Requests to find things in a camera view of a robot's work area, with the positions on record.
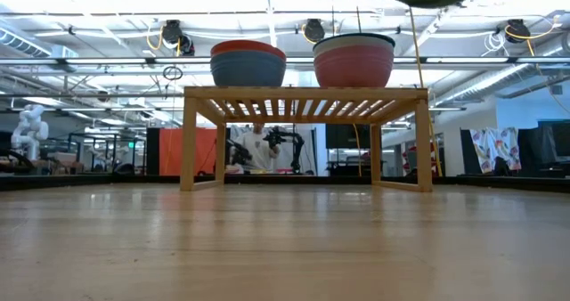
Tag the floral hanging cloth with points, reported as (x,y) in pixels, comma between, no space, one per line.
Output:
(494,145)

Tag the person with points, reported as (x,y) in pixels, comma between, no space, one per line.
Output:
(258,152)

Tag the black cabinet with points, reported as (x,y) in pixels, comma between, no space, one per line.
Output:
(548,145)

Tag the white humanoid robot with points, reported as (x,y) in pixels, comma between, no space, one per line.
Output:
(29,132)

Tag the black background robot arm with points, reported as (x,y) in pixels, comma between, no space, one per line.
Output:
(285,143)
(238,154)

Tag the orange partition panel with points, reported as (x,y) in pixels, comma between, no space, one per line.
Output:
(187,152)

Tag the wooden slatted shelf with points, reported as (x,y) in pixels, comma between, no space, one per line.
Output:
(307,93)

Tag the white bowl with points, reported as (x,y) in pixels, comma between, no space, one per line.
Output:
(352,40)

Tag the grey-blue bowl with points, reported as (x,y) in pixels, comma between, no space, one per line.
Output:
(247,71)

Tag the black aluminium table frame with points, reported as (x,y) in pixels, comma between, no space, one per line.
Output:
(89,181)

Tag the black wall monitor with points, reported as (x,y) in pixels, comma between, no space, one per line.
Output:
(347,136)

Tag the pink bowl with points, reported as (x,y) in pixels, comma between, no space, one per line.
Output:
(354,67)

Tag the red bowl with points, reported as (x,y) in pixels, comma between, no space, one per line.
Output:
(247,47)

